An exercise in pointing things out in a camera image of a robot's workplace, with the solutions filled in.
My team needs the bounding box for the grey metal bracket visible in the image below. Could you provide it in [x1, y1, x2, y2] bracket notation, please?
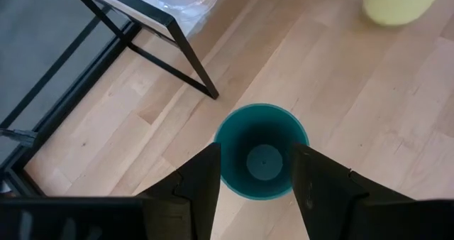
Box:
[0, 128, 38, 148]

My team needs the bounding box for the black aluminium table frame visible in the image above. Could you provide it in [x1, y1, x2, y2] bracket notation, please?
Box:
[0, 5, 143, 198]

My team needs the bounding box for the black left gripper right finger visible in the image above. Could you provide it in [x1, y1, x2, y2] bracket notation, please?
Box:
[291, 142, 426, 240]

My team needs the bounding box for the wooden shelf with black frame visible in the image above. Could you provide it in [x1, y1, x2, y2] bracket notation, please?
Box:
[65, 0, 228, 100]

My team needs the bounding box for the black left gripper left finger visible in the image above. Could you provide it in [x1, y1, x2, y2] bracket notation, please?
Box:
[137, 142, 222, 240]

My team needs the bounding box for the blue-green plastic cup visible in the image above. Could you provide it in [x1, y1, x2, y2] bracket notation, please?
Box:
[214, 103, 310, 201]

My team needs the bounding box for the pale yellow mug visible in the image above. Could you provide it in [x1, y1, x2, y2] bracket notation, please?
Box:
[362, 0, 448, 27]

